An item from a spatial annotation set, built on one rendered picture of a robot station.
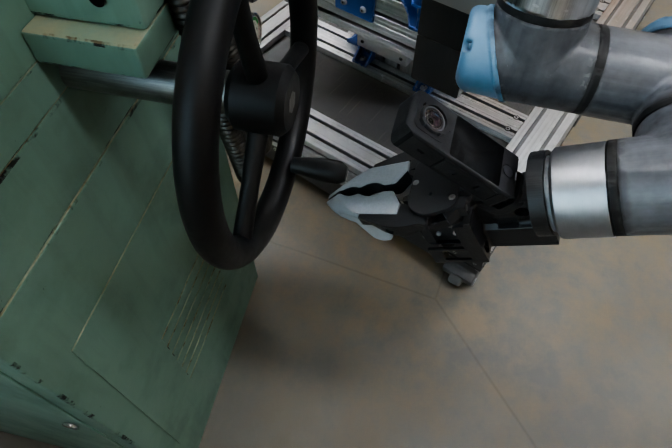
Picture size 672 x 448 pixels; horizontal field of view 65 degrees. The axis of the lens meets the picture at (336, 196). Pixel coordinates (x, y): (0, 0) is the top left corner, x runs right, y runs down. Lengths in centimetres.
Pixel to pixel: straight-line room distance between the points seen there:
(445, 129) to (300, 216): 96
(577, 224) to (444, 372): 80
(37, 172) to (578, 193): 43
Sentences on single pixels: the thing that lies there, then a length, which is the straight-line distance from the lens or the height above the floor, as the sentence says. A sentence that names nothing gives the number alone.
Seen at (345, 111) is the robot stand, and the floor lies 21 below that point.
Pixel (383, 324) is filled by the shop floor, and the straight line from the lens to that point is 121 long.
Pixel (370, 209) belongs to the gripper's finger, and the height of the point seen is 72.
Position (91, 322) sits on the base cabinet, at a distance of 63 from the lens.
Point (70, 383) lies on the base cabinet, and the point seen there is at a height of 56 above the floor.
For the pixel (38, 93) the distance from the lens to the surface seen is 50.
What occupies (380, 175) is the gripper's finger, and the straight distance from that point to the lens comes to 51.
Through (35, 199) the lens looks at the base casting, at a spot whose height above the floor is 75.
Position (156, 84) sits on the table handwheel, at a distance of 47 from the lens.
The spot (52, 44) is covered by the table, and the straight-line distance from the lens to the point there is 47.
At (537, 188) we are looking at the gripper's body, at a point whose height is 79.
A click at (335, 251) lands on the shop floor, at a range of 129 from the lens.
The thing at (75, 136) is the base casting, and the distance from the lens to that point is 54.
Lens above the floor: 112
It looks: 54 degrees down
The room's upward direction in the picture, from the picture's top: straight up
